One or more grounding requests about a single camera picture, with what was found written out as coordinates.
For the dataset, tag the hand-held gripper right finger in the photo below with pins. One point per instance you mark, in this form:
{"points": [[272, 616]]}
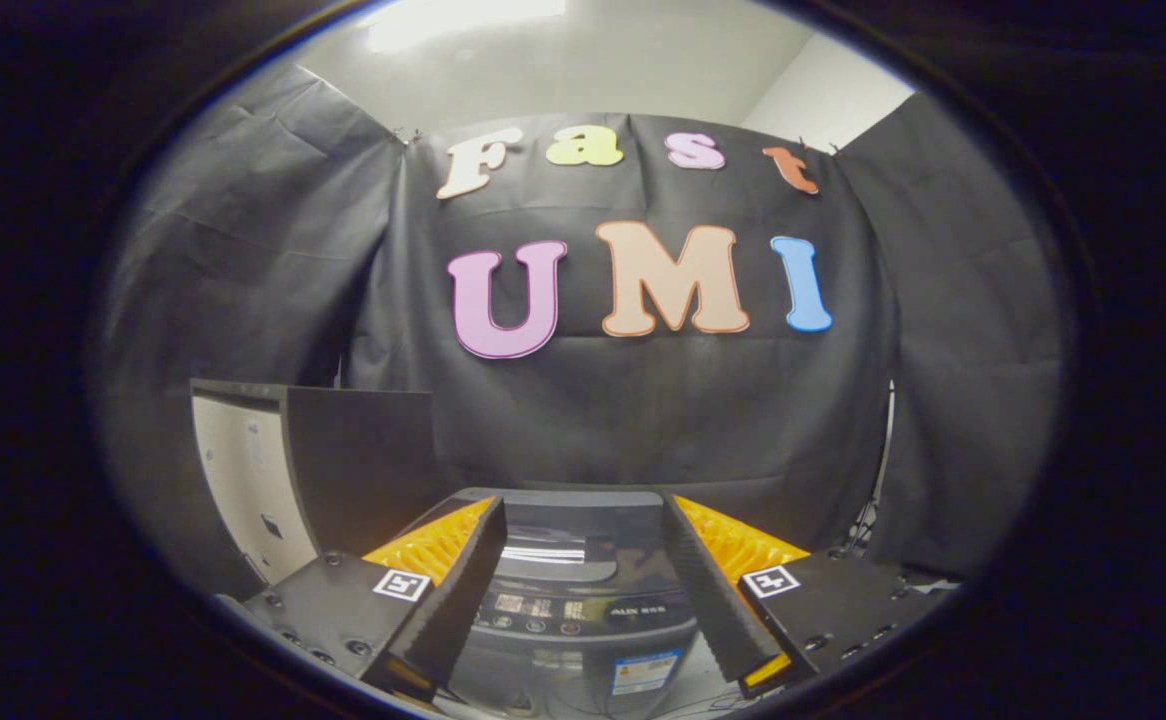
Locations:
{"points": [[708, 600]]}

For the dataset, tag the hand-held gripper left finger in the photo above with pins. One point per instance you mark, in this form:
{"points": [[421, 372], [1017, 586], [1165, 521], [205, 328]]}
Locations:
{"points": [[458, 600]]}

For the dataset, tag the grey washing machine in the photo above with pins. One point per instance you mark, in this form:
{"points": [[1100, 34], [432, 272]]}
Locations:
{"points": [[583, 625]]}

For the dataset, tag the white and dark cabinet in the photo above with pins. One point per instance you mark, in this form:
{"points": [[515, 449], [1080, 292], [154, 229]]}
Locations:
{"points": [[343, 460]]}

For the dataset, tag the black backdrop cloth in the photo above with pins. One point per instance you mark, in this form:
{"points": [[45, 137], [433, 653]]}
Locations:
{"points": [[643, 420]]}

